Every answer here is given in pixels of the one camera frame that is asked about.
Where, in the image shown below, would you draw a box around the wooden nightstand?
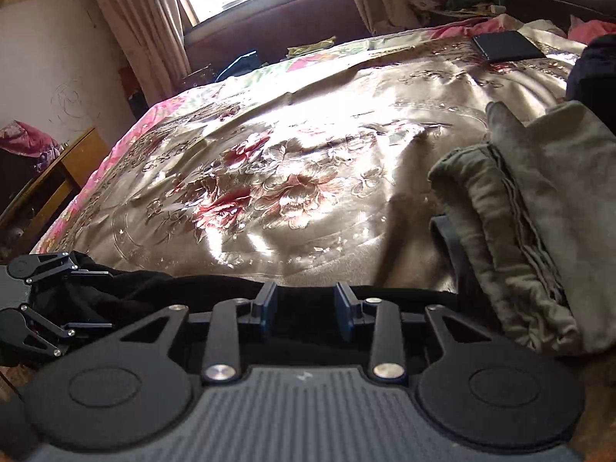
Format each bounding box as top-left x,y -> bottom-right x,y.
0,127 -> 112,253

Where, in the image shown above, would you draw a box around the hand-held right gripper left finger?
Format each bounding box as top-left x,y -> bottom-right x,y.
110,281 -> 278,385

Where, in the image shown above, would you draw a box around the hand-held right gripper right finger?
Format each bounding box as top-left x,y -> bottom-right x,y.
333,281 -> 504,385

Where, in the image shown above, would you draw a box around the yellow-green packet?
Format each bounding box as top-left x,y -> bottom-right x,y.
288,36 -> 338,59

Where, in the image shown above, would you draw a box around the black and blue bag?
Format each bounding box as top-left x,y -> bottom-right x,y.
214,50 -> 261,82

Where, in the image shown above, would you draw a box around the black pants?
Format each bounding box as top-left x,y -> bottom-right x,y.
48,250 -> 463,347

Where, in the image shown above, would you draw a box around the black flat case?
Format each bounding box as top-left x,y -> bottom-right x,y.
470,30 -> 546,63

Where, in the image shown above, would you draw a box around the dark red bed headboard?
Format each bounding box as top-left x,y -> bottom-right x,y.
185,0 -> 377,77

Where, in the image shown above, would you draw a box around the dark clothing pile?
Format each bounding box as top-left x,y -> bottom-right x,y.
565,33 -> 616,134

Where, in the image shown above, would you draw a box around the crumpled pink cloth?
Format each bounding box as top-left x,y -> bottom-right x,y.
0,120 -> 62,161

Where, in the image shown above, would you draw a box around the grey-green folded pants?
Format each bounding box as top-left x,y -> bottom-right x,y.
427,100 -> 616,358

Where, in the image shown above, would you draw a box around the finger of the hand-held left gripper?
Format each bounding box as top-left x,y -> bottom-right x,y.
26,250 -> 115,286
19,304 -> 115,359

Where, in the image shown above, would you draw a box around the floral satin bedspread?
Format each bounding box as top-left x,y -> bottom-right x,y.
31,14 -> 588,295

